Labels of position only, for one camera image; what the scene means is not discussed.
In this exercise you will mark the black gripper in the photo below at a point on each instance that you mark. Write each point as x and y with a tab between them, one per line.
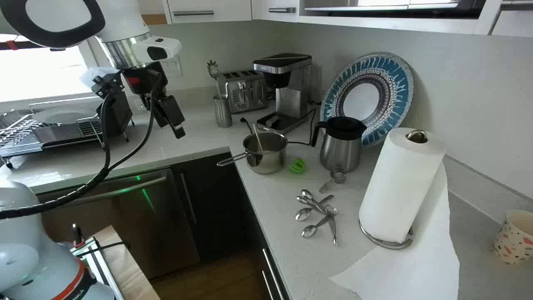
145	84

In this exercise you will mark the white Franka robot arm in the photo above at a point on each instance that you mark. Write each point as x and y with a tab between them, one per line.
122	18

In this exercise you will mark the silver cup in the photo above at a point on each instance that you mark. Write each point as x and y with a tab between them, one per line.
223	114

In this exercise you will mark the silver pot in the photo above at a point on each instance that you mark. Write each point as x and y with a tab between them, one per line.
272	159

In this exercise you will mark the patterned paper cup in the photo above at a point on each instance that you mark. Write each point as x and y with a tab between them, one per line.
516	239

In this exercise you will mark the black box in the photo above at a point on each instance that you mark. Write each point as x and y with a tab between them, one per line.
117	118

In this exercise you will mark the steel pasta server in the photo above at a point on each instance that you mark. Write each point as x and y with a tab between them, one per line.
212	68

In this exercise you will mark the wooden cabinet panel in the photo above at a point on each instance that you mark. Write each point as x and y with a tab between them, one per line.
153	19

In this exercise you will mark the dark lower cabinet door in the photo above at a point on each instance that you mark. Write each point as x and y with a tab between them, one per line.
217	211

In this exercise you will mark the metal dish rack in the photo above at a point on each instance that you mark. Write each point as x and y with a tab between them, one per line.
55	134

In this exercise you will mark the white upper cabinets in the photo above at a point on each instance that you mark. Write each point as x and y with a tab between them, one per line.
222	11

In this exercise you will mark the dark dishwasher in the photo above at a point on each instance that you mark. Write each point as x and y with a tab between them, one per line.
138	234

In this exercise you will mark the steel coffee maker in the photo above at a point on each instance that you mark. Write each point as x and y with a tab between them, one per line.
292	84

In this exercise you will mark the bright window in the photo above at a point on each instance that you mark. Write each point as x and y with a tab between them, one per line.
38	73

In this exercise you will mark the small green object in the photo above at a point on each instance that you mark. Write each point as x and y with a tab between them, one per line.
297	166

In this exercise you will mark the steel measuring spoon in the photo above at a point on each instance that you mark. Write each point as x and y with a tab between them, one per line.
307	194
308	231
303	214
333	234

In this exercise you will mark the wooden board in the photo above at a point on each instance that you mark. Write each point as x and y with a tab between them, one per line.
125	273

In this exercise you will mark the steel carafe with black lid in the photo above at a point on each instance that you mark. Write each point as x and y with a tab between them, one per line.
342	153

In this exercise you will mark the small steel scoop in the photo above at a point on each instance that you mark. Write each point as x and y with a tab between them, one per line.
335	178

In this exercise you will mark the dark lower drawer unit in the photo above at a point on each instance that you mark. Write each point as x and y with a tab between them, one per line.
267	268

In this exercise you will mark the blue patterned decorative plate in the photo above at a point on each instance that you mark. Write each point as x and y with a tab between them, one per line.
391	84

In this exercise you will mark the white paper towel roll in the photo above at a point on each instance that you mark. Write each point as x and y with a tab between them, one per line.
400	184

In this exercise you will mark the metal paper towel holder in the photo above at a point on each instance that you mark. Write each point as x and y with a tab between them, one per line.
383	243

